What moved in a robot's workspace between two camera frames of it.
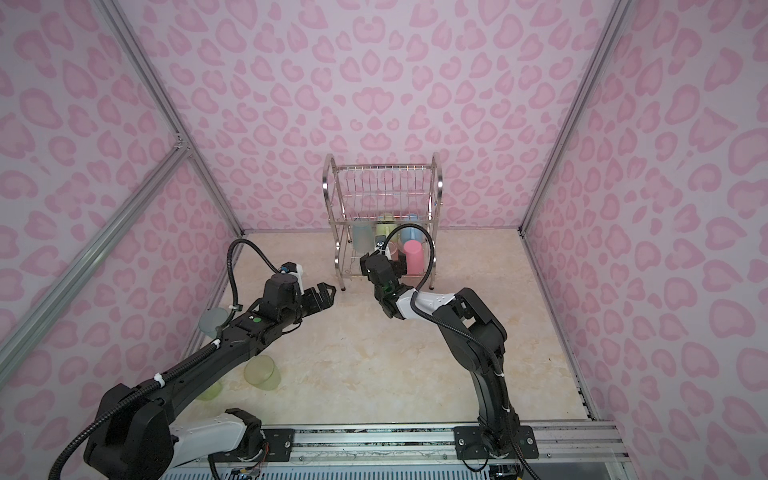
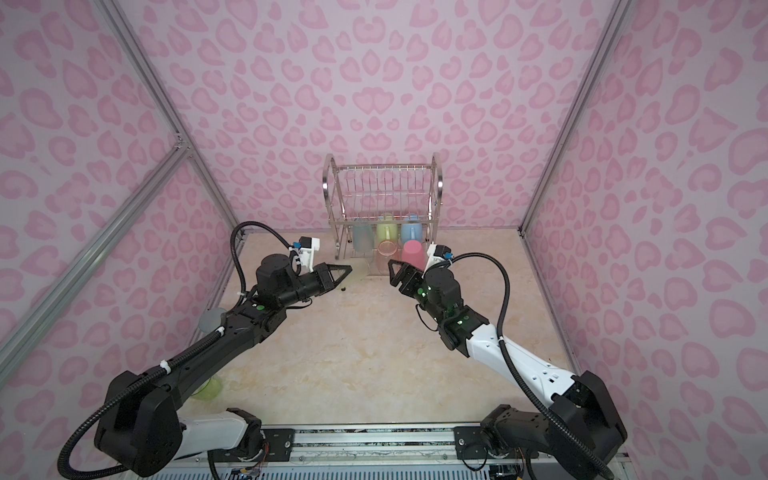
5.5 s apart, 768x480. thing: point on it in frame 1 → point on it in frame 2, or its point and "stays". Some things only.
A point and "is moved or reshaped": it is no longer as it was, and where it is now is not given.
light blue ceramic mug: [411, 233] stays
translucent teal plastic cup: [363, 233] stays
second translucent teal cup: [211, 319] stays
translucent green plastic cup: [261, 372] is moved or reshaped
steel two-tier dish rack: [371, 203] stays
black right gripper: [365, 266] → [414, 274]
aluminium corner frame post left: [153, 80] stays
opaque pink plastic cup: [415, 257] stays
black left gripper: [327, 299] → [324, 277]
